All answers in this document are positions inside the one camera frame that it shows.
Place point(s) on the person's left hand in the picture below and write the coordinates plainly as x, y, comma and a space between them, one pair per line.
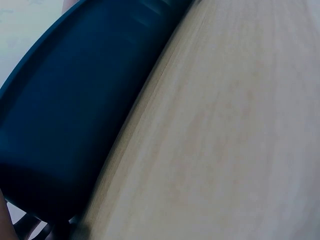
4, 220

